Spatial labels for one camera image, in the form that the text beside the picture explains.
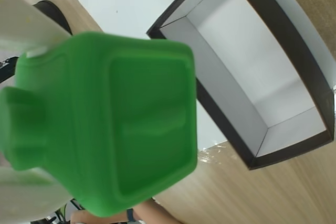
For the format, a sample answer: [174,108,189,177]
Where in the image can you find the clear tape scraps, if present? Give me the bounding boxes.
[197,142,233,165]

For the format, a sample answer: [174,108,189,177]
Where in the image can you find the black round object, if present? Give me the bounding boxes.
[33,0,73,36]

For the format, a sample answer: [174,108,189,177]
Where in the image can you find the green square block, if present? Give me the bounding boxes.
[0,31,198,218]

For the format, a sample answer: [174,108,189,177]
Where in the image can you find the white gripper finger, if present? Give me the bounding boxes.
[0,153,71,224]
[0,0,72,58]

